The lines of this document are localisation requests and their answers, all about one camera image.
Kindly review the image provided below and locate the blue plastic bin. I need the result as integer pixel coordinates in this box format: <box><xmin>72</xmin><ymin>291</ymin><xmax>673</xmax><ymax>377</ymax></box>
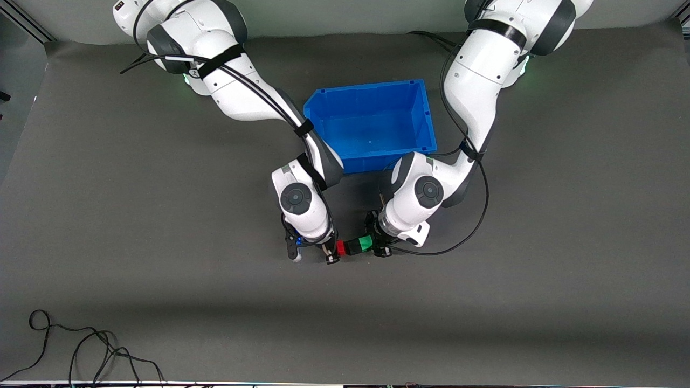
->
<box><xmin>303</xmin><ymin>79</ymin><xmax>438</xmax><ymax>175</ymax></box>

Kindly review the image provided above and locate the dark grey table mat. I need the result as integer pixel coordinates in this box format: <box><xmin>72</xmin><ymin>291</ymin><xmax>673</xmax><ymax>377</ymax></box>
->
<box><xmin>0</xmin><ymin>20</ymin><xmax>690</xmax><ymax>384</ymax></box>

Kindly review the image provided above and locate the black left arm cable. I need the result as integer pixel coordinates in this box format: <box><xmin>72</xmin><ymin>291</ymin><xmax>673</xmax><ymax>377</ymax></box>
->
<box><xmin>385</xmin><ymin>32</ymin><xmax>490</xmax><ymax>257</ymax></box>

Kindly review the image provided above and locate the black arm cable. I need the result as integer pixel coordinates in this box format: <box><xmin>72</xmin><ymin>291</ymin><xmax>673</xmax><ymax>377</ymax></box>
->
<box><xmin>120</xmin><ymin>0</ymin><xmax>324</xmax><ymax>178</ymax></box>
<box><xmin>385</xmin><ymin>32</ymin><xmax>490</xmax><ymax>257</ymax></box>

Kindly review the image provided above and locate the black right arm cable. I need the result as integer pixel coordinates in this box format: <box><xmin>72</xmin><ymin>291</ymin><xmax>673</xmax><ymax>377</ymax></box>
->
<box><xmin>120</xmin><ymin>0</ymin><xmax>324</xmax><ymax>178</ymax></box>

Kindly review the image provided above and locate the black left base cable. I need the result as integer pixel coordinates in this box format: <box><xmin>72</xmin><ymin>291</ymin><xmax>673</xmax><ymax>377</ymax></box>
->
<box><xmin>406</xmin><ymin>30</ymin><xmax>459</xmax><ymax>54</ymax></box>

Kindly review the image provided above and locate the thin black loose cable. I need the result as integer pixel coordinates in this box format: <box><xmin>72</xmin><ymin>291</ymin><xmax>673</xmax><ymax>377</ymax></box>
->
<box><xmin>0</xmin><ymin>309</ymin><xmax>165</xmax><ymax>386</ymax></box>

